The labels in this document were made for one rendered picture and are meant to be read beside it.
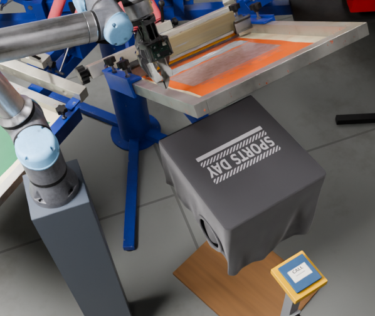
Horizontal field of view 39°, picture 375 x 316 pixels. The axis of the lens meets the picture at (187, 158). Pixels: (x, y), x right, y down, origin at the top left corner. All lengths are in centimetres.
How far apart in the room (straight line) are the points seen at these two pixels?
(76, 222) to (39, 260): 130
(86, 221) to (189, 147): 54
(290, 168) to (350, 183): 122
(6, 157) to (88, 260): 54
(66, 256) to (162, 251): 109
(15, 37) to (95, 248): 86
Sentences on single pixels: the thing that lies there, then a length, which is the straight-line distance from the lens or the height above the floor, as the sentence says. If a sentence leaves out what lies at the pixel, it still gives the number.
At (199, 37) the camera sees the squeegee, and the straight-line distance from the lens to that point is 198.
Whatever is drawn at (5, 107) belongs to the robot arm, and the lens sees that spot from 154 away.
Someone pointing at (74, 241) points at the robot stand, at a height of 101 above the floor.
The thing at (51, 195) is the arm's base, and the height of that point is 125.
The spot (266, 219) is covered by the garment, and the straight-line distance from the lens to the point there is 194.
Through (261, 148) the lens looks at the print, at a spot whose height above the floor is 95.
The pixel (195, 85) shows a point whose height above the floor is 139.
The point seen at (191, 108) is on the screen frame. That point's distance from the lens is 136.
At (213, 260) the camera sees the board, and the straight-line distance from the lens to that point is 281.
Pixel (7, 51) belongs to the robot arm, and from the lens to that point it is 127.
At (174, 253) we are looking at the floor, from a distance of 286.
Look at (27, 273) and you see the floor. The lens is 297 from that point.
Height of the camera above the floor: 253
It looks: 52 degrees down
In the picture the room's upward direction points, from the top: 5 degrees counter-clockwise
